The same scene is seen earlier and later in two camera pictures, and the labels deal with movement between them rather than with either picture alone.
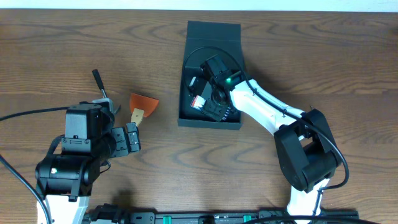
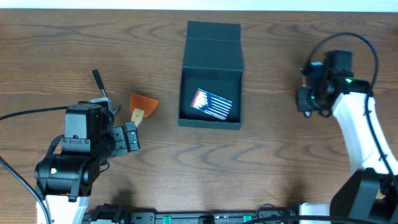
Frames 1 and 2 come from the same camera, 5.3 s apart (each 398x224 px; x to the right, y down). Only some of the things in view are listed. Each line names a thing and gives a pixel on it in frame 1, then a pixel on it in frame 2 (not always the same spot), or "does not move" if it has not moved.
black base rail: [110, 214] does not move
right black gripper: [214, 111] → [302, 104]
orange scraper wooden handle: [142, 106] does not move
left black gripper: [125, 142] does not move
